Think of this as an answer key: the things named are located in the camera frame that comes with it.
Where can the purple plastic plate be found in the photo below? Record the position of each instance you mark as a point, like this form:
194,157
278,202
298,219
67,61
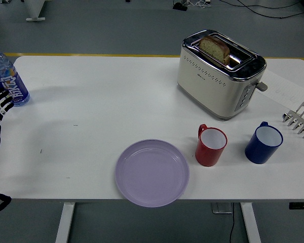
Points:
152,174

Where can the blue labelled drink bottle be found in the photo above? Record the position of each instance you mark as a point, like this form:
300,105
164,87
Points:
12,81

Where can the white furniture foot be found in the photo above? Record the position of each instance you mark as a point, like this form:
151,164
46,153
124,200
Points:
33,10

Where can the white table leg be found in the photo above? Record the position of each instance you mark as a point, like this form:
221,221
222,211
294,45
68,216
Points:
250,222
64,222

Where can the cream and chrome toaster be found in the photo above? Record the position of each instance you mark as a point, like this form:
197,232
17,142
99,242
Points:
205,86

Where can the red mug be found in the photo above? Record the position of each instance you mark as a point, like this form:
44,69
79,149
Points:
206,154

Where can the black device on floor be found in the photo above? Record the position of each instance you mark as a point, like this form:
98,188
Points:
180,6

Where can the slice of bread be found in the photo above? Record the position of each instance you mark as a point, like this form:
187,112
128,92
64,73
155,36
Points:
214,48

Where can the grey box under table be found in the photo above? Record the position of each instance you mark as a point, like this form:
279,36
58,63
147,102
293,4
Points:
221,208

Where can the blue mug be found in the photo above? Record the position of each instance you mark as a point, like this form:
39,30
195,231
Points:
258,152

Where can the white paper sheet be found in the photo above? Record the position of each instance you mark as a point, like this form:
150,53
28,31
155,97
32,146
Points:
286,86

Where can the silver metal rack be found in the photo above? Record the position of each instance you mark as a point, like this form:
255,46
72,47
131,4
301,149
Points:
302,119

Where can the black table control panel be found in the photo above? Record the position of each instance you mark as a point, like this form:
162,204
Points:
301,205

